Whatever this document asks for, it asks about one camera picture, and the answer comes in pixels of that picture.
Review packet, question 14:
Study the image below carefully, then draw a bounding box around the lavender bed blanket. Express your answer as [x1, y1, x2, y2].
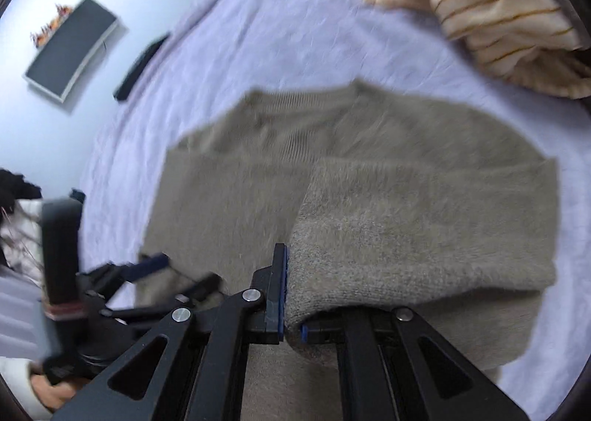
[78, 0, 591, 421]

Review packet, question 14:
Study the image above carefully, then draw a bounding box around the taupe fuzzy sweater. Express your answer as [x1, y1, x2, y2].
[137, 79, 561, 421]

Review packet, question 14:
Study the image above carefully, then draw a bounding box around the cream striped fleece garment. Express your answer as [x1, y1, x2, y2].
[360, 0, 591, 101]

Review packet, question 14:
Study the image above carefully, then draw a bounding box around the dark wall panel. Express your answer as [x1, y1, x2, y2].
[24, 0, 127, 103]

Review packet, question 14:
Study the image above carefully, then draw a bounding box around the person's body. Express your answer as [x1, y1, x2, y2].
[0, 167, 49, 357]

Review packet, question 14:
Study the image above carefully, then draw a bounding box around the orange wall decoration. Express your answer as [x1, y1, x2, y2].
[30, 3, 73, 49]

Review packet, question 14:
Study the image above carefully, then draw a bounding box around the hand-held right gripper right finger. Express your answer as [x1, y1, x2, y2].
[299, 307, 532, 421]

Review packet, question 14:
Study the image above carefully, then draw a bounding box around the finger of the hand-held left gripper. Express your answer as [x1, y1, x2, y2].
[78, 252, 170, 295]
[99, 273, 225, 325]

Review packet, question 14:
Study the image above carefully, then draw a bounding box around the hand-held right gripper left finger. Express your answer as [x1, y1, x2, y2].
[51, 243, 290, 421]

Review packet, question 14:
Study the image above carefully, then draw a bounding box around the person's left hand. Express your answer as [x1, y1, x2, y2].
[28, 372, 90, 410]

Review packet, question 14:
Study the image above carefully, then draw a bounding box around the black flat device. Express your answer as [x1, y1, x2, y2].
[113, 32, 171, 102]

